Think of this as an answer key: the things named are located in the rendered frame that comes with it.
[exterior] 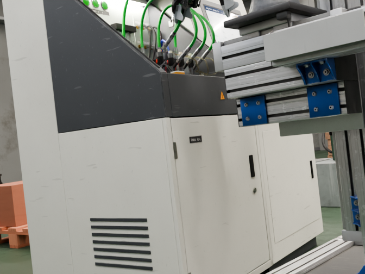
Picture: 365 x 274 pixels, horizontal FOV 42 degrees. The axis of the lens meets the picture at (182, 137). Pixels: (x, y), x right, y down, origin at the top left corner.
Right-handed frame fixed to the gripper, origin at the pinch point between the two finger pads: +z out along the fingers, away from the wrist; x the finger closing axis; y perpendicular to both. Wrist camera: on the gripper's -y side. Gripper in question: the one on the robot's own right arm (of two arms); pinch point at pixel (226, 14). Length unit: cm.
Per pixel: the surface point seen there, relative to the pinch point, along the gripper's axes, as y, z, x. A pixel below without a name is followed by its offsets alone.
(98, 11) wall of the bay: -57, -13, -18
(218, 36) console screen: -31, -2, 45
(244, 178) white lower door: -3, 71, 5
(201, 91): -3.0, 32.9, -22.1
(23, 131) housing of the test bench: -84, 39, -47
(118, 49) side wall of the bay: -22, 15, -47
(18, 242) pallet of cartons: -231, 117, 46
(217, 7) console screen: -35, -21, 55
